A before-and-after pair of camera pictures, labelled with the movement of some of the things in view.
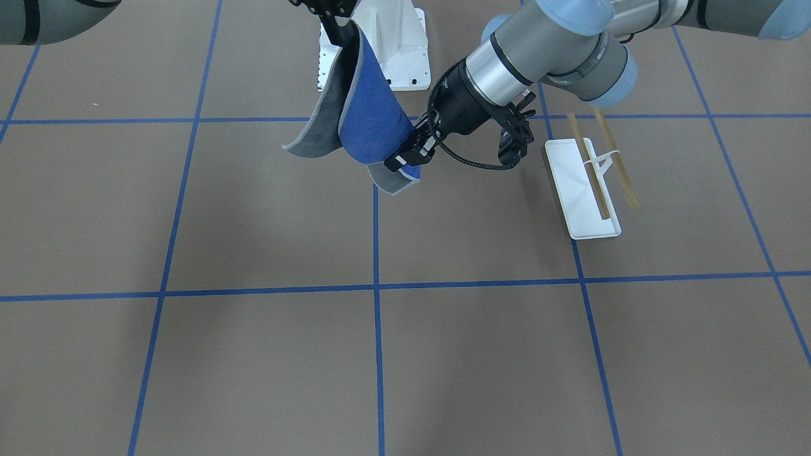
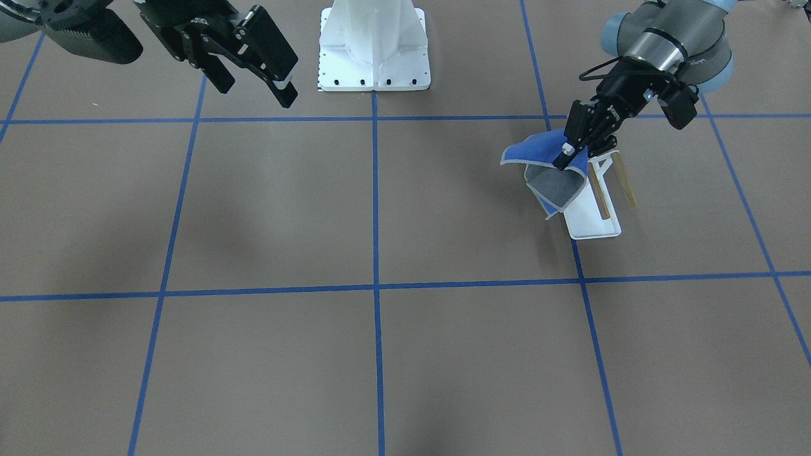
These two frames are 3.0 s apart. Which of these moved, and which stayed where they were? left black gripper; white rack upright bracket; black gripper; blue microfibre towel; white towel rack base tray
Moved: blue microfibre towel; left black gripper; black gripper
Stayed: white towel rack base tray; white rack upright bracket
